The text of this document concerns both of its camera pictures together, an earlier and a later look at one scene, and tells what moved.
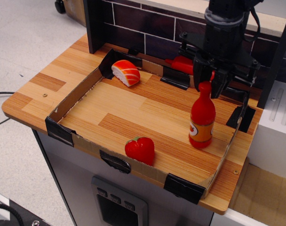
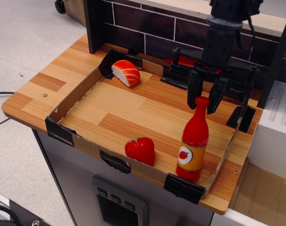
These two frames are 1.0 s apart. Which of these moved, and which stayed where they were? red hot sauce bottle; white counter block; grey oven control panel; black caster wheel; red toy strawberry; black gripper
Moved: red hot sauce bottle; black gripper
Stayed: red toy strawberry; white counter block; grey oven control panel; black caster wheel
